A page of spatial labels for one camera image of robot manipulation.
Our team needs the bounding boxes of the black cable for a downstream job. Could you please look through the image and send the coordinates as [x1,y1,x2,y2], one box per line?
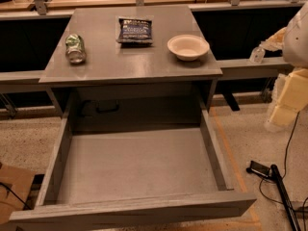
[258,111,308,210]

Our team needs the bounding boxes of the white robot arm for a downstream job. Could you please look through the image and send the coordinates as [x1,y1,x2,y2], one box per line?
[261,2,308,127]

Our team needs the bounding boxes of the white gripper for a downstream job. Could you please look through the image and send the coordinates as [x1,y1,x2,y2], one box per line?
[260,28,308,127]

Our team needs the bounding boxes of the brown cardboard box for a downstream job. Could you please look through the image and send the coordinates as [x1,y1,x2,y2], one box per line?
[0,164,35,224]

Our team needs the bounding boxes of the white bowl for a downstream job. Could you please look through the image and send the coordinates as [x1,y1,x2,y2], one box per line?
[167,35,210,62]

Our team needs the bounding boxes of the grey cabinet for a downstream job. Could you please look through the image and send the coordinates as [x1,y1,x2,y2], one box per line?
[40,6,221,133]

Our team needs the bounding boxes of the green soda can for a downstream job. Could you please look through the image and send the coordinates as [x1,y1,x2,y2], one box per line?
[65,34,86,64]

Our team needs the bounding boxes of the clear sanitizer bottle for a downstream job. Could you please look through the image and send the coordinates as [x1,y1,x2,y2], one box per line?
[249,46,266,64]

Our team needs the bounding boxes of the grey open top drawer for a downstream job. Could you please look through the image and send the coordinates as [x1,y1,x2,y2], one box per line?
[10,112,256,231]

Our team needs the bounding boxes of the black lower drawer handle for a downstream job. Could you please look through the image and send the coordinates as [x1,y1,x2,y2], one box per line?
[95,100,119,114]

